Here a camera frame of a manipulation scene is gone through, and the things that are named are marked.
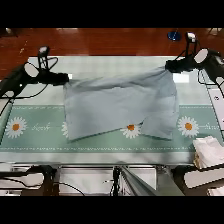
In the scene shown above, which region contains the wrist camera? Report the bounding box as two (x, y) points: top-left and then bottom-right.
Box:
(37, 45), (58, 71)
(181, 32), (200, 58)

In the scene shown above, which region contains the silver frame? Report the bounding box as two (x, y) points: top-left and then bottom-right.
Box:
(0, 161), (224, 197)

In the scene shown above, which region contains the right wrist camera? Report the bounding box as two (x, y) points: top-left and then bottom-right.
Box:
(181, 32), (200, 58)

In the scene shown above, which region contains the white garment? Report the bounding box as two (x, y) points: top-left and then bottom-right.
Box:
(192, 135), (224, 169)

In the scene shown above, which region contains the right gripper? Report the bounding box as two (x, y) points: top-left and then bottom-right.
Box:
(165, 58), (190, 74)

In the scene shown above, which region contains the black cable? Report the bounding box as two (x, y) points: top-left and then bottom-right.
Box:
(0, 83), (50, 116)

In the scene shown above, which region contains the light blue shirt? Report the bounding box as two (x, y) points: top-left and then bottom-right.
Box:
(63, 66), (180, 143)

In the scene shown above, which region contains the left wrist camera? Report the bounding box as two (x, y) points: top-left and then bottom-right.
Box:
(37, 45), (58, 71)

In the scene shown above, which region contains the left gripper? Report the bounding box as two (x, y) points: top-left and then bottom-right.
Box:
(48, 72), (70, 87)

